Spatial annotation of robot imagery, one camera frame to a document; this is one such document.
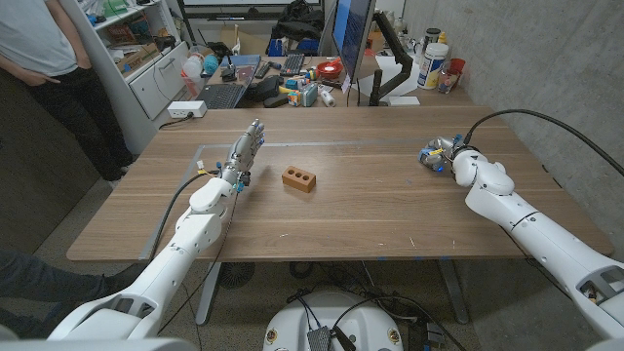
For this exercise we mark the small blue camera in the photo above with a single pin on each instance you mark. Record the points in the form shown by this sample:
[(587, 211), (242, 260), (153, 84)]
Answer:
[(435, 163)]

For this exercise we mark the whiteboard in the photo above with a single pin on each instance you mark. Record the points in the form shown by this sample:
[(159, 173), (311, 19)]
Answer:
[(244, 1)]

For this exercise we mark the white power strip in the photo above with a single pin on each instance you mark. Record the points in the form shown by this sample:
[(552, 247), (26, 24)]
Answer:
[(186, 108)]

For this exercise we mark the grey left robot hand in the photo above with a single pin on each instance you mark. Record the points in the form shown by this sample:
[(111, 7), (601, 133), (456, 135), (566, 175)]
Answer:
[(244, 151)]

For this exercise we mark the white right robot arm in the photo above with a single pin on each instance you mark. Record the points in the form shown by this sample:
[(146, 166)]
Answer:
[(536, 229)]

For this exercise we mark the computer monitor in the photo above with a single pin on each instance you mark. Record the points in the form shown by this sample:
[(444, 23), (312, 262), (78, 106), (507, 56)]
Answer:
[(353, 34)]

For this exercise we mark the red bowl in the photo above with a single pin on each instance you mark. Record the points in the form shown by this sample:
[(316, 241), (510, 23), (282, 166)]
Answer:
[(330, 69)]

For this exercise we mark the orange brick block with holes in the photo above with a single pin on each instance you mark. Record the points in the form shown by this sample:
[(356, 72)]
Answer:
[(298, 179)]

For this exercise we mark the flat white box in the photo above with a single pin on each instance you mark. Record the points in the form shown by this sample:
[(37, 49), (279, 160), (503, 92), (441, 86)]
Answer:
[(403, 101)]

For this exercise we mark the black laptop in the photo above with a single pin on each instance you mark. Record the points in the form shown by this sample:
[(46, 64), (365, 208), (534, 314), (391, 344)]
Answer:
[(222, 95)]

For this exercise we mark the black-lidded bottle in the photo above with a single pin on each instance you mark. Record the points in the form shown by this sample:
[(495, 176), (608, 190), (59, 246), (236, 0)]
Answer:
[(431, 35)]

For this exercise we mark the clear plastic bottle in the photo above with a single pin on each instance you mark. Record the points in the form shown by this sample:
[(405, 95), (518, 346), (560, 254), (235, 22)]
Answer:
[(192, 67)]

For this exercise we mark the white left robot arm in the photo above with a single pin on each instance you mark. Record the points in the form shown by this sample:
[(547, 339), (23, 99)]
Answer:
[(170, 258)]

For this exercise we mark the white robot torso base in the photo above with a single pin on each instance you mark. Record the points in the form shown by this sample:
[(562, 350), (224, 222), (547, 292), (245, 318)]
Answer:
[(331, 312)]

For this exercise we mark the seated person's dark trouser leg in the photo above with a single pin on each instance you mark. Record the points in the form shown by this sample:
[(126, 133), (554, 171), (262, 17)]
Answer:
[(44, 283)]

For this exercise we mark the person in grey shirt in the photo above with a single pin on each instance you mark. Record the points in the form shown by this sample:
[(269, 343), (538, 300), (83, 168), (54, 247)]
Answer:
[(34, 34)]

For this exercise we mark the teal box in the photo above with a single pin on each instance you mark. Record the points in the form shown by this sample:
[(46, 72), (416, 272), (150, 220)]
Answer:
[(309, 95)]

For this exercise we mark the white shelf cabinet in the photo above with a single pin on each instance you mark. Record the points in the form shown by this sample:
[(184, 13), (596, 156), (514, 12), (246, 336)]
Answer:
[(146, 83)]

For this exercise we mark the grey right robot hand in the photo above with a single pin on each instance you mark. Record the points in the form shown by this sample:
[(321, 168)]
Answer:
[(443, 145)]

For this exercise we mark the grey table leg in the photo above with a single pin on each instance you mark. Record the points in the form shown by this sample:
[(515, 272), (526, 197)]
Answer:
[(453, 292), (208, 292)]

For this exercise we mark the black keyboard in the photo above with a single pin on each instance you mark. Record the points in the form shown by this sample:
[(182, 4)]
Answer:
[(292, 64)]

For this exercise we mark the teal yarn ball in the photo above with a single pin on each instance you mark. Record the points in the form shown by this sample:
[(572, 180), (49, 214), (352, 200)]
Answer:
[(210, 63)]

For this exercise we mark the white wipes canister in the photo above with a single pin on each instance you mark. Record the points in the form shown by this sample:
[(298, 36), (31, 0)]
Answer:
[(431, 66)]

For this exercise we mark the black pouch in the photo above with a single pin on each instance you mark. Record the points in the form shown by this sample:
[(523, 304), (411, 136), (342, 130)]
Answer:
[(265, 89)]

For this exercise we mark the white roll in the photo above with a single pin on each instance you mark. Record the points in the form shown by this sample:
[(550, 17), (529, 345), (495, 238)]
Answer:
[(328, 98)]

